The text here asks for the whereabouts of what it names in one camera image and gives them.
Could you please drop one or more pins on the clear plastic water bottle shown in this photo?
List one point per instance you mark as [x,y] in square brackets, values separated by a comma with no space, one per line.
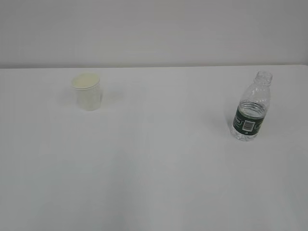
[252,108]

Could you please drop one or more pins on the white paper cup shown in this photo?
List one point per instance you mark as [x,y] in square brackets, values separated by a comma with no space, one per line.
[88,91]

